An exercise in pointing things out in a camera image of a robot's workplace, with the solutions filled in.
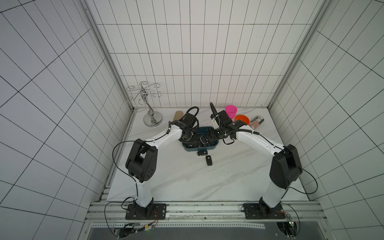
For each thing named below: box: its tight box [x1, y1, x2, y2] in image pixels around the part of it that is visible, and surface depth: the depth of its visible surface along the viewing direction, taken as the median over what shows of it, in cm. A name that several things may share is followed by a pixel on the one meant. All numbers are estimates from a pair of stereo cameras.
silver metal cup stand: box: [126, 81, 163, 128], surface depth 100 cm
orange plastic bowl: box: [234, 114, 250, 125], surface depth 109 cm
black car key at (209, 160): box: [205, 155, 213, 166], surface depth 92 cm
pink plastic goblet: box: [225, 104, 238, 119], surface depth 101 cm
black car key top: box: [196, 150, 208, 156], surface depth 95 cm
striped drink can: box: [249, 115, 265, 130], surface depth 109 cm
